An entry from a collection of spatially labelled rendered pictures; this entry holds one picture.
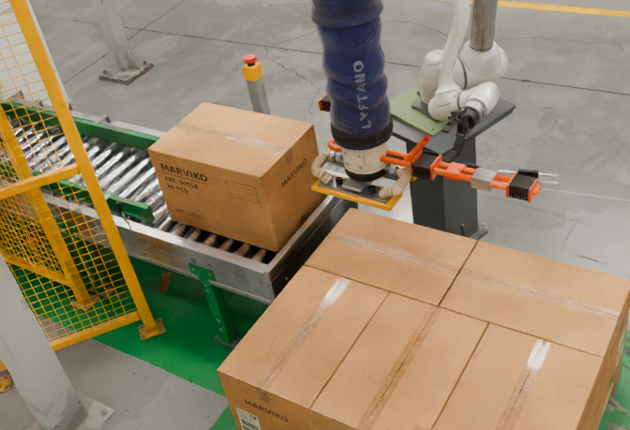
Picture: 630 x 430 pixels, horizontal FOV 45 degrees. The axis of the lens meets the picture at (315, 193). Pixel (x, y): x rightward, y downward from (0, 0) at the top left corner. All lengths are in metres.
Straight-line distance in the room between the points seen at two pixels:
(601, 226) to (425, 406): 1.80
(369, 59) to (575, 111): 2.59
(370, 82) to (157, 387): 1.77
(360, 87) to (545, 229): 1.75
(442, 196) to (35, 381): 1.96
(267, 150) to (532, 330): 1.23
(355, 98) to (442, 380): 0.99
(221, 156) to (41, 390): 1.19
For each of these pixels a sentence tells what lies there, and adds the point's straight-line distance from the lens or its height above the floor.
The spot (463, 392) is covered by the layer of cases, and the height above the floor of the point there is 0.54.
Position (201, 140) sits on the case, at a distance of 3.27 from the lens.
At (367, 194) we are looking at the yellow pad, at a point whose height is 0.94.
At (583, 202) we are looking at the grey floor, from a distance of 4.23.
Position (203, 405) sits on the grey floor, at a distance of 3.47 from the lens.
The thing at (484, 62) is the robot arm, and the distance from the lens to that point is 3.41.
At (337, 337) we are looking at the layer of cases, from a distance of 2.83.
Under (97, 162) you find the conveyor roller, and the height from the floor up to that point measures 0.54.
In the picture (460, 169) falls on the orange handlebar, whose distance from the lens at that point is 2.67.
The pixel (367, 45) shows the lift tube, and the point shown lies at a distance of 2.51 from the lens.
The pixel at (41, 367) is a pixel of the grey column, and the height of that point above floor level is 0.42.
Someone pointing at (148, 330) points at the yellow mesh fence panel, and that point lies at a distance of 3.83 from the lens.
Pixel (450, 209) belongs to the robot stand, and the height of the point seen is 0.27.
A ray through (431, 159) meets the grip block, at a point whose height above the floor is 1.06.
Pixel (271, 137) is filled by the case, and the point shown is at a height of 0.95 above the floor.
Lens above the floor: 2.64
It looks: 37 degrees down
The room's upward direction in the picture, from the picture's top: 11 degrees counter-clockwise
